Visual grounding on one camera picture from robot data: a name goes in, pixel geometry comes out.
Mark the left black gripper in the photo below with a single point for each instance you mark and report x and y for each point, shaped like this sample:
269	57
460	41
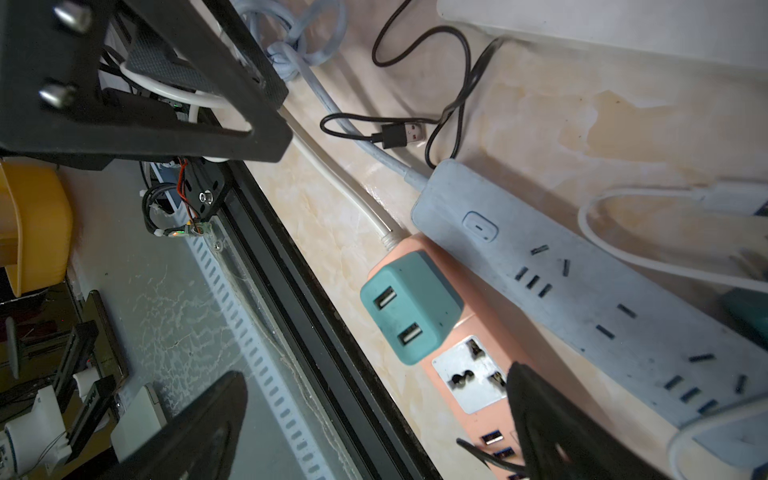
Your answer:
86	82

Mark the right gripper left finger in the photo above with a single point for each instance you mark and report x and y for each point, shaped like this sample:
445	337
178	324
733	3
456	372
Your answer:
199	443

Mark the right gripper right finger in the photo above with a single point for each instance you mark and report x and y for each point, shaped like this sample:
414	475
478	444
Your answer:
559	441

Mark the mint charger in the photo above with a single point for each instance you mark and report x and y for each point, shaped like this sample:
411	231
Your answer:
749	309
413	304

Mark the white laptop centre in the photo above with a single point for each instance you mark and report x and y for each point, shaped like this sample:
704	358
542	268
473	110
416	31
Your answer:
729	33

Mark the orange power strip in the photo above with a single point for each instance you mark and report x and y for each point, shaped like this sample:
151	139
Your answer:
469	369

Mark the grey power strip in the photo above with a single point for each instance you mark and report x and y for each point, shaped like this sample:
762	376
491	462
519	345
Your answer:
677	360

